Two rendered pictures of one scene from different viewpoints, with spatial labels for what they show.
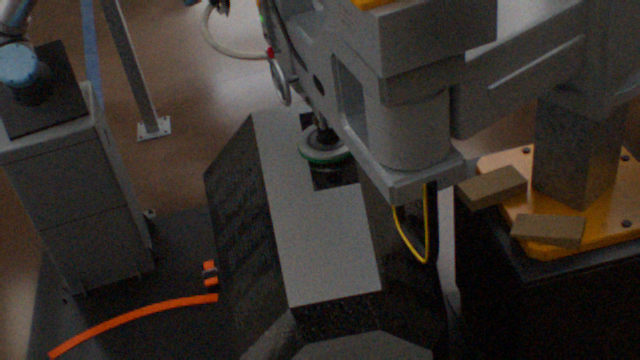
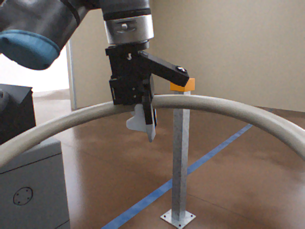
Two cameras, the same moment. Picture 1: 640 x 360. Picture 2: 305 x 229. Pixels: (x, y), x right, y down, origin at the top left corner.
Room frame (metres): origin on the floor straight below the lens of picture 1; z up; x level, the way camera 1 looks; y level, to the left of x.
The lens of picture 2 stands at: (2.43, -0.11, 1.22)
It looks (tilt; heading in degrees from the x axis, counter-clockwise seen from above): 15 degrees down; 49
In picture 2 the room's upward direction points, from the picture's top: straight up
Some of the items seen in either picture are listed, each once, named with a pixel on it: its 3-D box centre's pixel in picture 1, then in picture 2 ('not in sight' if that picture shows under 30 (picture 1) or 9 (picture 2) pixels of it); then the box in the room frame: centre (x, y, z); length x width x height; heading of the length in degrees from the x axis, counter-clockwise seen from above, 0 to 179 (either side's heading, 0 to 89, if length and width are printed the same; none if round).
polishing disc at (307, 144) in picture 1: (328, 139); not in sight; (1.95, -0.05, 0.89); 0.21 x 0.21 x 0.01
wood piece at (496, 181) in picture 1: (491, 187); not in sight; (1.65, -0.53, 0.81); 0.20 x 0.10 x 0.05; 103
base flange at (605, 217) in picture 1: (572, 188); not in sight; (1.63, -0.79, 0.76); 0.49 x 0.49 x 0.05; 5
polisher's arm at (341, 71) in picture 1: (357, 78); not in sight; (1.57, -0.14, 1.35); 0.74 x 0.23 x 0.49; 15
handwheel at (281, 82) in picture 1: (291, 78); not in sight; (1.80, 0.04, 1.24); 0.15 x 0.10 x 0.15; 15
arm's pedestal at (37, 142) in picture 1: (80, 191); (12, 223); (2.53, 1.08, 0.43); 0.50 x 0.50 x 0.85; 11
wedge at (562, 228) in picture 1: (547, 226); not in sight; (1.44, -0.64, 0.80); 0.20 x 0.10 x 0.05; 58
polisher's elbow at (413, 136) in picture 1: (407, 114); not in sight; (1.31, -0.22, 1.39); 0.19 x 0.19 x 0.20
